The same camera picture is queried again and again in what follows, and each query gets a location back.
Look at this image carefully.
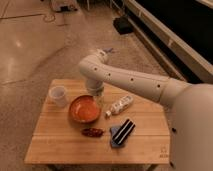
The blue cloth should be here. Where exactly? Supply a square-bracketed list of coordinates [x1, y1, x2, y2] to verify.
[109, 124, 129, 149]

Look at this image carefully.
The wooden table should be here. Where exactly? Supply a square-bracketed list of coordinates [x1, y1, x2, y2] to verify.
[23, 78, 171, 171]

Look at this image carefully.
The clear plastic bottle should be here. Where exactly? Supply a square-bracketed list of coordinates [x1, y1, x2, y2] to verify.
[105, 95, 133, 117]

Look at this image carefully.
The cable on floor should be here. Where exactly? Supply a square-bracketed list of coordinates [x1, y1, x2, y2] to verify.
[0, 9, 69, 28]

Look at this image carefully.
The black object on floor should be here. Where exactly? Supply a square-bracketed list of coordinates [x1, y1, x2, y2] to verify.
[113, 17, 133, 35]

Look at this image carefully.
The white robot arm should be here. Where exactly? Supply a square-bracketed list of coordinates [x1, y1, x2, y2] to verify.
[78, 50, 213, 171]

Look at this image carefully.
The orange ceramic bowl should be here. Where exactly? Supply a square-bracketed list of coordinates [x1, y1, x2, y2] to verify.
[68, 95, 101, 123]

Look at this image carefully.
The white ceramic cup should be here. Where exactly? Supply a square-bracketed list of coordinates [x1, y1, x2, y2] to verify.
[48, 86, 68, 107]

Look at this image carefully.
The grey equipment base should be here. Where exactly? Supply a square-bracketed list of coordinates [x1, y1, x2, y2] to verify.
[50, 0, 77, 12]

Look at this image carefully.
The dried red chili pepper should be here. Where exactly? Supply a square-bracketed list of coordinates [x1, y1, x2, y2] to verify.
[82, 128, 104, 137]

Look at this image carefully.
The long wall bench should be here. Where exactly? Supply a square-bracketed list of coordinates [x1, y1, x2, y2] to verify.
[109, 0, 213, 84]

